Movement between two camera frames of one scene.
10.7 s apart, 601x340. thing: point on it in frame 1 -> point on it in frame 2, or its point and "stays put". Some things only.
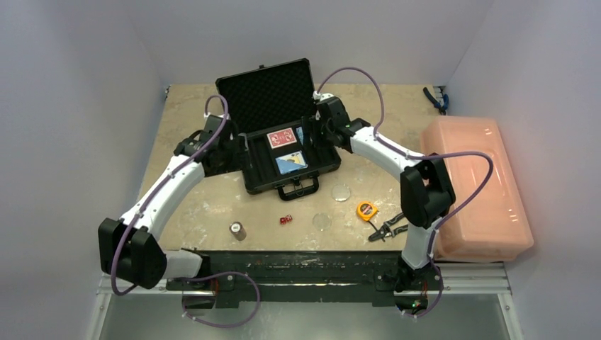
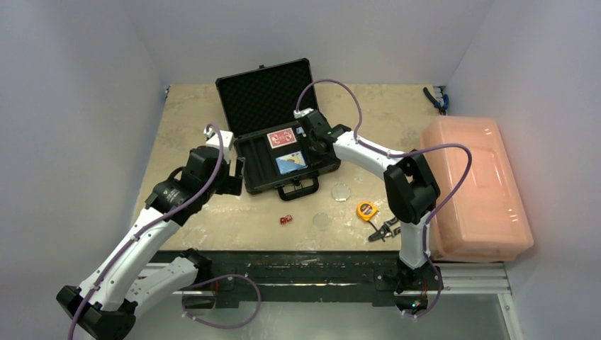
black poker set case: [267, 105] stays put
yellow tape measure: [366, 210] stays put
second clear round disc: [322, 222] stays put
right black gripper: [323, 119] -> [309, 129]
